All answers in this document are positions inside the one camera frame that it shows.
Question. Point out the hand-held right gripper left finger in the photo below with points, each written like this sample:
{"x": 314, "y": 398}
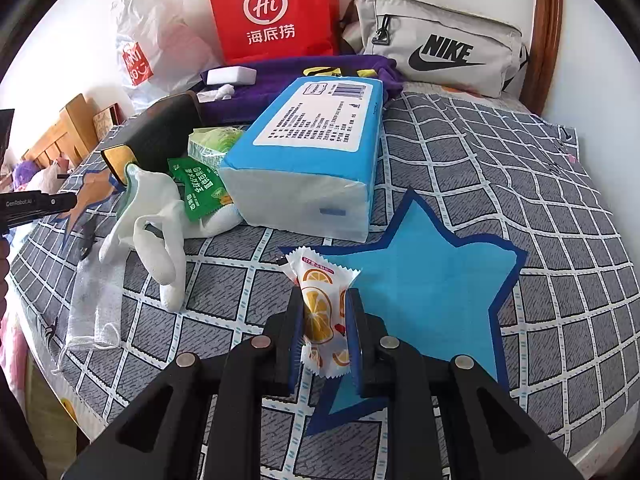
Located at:
{"x": 296, "y": 340}

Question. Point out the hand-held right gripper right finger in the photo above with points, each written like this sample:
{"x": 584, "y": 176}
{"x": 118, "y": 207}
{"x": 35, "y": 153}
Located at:
{"x": 354, "y": 340}

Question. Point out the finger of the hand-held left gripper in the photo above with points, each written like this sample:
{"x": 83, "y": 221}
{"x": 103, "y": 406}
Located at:
{"x": 62, "y": 202}

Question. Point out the orange print snack packet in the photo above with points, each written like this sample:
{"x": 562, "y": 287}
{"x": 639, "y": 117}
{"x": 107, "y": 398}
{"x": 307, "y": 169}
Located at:
{"x": 320, "y": 310}

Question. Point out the white glove green cuff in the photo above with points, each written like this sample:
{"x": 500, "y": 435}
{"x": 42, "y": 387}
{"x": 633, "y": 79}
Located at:
{"x": 150, "y": 210}

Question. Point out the green snack sachet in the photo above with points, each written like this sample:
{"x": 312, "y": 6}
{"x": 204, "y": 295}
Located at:
{"x": 197, "y": 185}

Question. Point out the green tissue packet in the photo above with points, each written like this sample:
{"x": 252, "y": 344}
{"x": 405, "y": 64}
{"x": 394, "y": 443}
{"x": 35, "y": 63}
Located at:
{"x": 212, "y": 145}

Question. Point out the white tissue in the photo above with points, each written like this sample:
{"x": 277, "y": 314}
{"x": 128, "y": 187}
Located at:
{"x": 217, "y": 93}

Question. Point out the white foam block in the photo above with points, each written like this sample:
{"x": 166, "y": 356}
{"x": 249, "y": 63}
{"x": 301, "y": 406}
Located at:
{"x": 230, "y": 75}

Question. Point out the purple fabric tray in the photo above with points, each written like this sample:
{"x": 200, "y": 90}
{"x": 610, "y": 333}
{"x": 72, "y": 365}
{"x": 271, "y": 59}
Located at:
{"x": 280, "y": 77}

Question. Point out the yellow black pouch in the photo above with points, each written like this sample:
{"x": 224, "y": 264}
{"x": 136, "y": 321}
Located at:
{"x": 335, "y": 71}

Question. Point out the brown star patch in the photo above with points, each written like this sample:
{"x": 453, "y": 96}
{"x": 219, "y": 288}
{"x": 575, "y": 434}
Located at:
{"x": 87, "y": 195}

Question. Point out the purple plush toy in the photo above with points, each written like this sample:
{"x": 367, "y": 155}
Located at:
{"x": 24, "y": 172}

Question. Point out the wooden headboard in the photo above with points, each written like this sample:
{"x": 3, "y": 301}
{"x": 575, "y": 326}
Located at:
{"x": 65, "y": 130}

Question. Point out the blue star patch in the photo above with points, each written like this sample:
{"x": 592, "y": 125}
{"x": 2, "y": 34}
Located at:
{"x": 425, "y": 285}

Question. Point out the dark tea tin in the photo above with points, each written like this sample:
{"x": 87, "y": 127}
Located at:
{"x": 160, "y": 135}

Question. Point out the blue tissue pack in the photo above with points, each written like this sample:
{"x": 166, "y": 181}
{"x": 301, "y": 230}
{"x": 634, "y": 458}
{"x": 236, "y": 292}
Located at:
{"x": 310, "y": 150}

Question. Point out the white plastic shopping bag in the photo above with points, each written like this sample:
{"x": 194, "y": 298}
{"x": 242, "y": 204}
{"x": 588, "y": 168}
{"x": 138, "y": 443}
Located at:
{"x": 160, "y": 35}

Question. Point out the duck print tablecloth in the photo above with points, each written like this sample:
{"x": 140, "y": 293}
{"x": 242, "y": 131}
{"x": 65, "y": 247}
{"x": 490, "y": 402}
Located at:
{"x": 70, "y": 410}

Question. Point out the red paper bag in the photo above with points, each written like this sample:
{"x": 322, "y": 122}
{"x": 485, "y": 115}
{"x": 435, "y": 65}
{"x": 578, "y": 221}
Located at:
{"x": 272, "y": 10}

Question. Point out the grey waist bag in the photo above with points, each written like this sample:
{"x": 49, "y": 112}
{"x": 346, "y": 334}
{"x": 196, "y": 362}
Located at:
{"x": 440, "y": 45}

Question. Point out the brown wooden door frame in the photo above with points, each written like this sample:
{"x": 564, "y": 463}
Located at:
{"x": 542, "y": 35}

